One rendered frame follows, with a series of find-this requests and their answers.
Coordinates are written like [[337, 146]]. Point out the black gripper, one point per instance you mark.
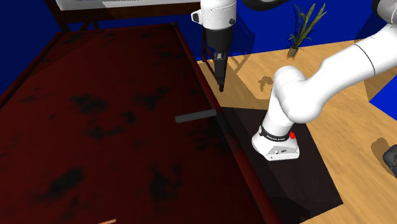
[[219, 40]]

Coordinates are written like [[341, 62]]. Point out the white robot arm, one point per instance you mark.
[[297, 99]]

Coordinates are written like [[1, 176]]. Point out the grey cylinder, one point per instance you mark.
[[195, 115]]

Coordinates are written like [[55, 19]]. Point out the green potted plant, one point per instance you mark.
[[303, 29]]

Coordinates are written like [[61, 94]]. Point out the brown wooden desk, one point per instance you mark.
[[139, 13]]

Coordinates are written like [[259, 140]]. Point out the dark robot stand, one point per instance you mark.
[[294, 186]]

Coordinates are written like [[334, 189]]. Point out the dark red table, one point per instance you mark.
[[93, 139]]

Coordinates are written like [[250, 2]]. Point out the light brown wooden stick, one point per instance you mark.
[[107, 221]]

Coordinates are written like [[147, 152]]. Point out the black rounded object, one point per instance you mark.
[[391, 161]]

